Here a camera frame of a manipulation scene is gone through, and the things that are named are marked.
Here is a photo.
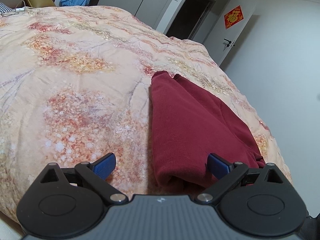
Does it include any dark red knitted garment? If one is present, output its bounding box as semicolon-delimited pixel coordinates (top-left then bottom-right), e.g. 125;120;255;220
151;71;265;193

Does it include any peach floral bed quilt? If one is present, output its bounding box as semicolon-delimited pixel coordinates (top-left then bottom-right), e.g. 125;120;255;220
1;6;291;219

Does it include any white room door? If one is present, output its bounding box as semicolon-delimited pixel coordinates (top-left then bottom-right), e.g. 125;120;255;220
204;0;258;64

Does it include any red diamond door decoration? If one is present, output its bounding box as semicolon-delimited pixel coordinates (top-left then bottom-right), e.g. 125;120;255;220
223;5;244;29

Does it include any checkered blue white pillow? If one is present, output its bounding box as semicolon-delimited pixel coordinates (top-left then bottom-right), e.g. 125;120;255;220
0;3;15;17

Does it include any black door handle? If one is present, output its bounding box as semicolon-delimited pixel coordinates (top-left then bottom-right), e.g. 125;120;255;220
223;38;235;51

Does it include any white charger cable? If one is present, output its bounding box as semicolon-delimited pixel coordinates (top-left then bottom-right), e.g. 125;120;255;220
0;0;28;17

